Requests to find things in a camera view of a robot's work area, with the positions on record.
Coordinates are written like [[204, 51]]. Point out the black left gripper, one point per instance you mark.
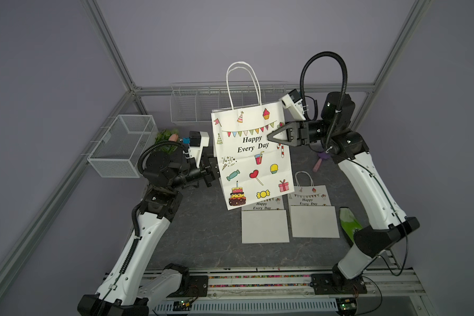
[[209, 168]]

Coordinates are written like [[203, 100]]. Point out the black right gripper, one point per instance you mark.
[[298, 134]]

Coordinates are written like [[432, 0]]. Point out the small white party paper bag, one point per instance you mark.
[[265, 222]]

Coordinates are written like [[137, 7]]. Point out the large white party paper bag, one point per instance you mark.
[[311, 212]]

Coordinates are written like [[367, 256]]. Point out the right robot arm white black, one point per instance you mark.
[[388, 223]]

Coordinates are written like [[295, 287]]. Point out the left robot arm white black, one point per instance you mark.
[[167, 166]]

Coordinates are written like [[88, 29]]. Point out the pink purple toy rake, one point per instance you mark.
[[322, 156]]

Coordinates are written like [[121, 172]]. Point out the potted plant with pink flower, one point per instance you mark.
[[168, 135]]

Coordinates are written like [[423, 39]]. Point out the green black work glove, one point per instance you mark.
[[349, 224]]

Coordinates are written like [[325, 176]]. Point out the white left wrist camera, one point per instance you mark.
[[196, 143]]

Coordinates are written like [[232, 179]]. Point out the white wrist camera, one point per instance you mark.
[[294, 103], [196, 143]]

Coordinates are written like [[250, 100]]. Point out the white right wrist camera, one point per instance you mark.
[[294, 103]]

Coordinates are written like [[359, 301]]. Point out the white wire wall shelf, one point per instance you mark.
[[193, 102]]

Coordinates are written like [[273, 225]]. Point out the white wire side basket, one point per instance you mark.
[[117, 152]]

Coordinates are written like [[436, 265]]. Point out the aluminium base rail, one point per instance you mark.
[[266, 291]]

